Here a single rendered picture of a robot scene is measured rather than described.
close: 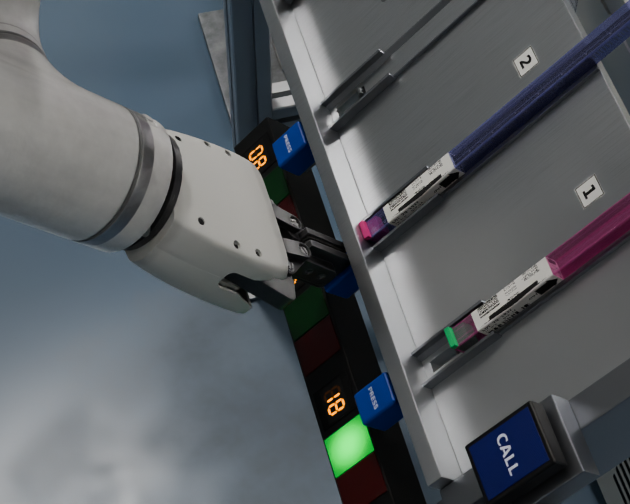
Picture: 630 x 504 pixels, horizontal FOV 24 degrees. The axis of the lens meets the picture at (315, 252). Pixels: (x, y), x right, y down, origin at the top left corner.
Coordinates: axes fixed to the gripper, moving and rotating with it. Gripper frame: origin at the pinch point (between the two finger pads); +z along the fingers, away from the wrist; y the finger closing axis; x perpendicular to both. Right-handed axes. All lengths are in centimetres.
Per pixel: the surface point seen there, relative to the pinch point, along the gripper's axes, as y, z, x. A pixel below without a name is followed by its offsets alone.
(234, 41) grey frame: -49, 23, -17
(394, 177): -3.0, 2.5, 6.6
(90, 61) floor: -94, 44, -56
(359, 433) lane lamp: 11.1, 3.4, -3.3
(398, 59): -11.0, 2.5, 10.3
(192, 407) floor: -34, 45, -55
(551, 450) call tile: 22.8, -2.0, 12.0
